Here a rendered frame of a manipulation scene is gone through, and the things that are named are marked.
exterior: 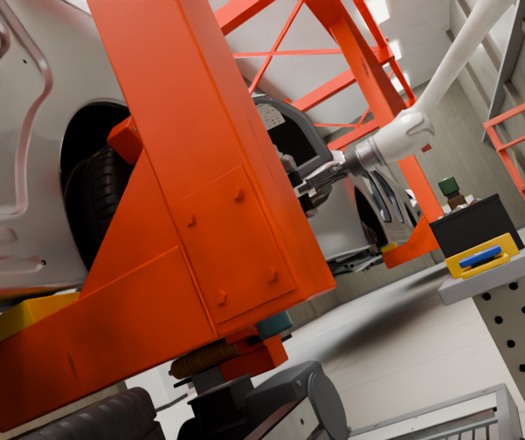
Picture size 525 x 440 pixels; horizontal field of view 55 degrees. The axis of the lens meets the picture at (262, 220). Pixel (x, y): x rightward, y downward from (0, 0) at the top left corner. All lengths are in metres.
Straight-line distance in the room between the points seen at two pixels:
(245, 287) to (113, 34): 0.49
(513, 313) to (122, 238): 0.72
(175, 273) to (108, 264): 0.15
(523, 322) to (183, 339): 0.61
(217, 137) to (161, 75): 0.15
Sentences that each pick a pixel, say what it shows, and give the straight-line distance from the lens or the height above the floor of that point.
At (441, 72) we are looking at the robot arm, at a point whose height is 0.95.
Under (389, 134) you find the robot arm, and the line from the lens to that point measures 1.42.
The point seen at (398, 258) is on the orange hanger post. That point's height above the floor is 0.57.
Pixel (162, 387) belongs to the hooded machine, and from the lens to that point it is 7.29.
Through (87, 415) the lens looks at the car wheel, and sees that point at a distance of 0.61.
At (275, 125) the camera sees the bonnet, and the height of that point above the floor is 2.16.
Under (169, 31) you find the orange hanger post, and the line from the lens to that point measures 0.87.
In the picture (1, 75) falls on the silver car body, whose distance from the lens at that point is 1.39.
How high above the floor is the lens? 0.51
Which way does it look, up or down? 11 degrees up
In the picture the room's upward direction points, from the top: 23 degrees counter-clockwise
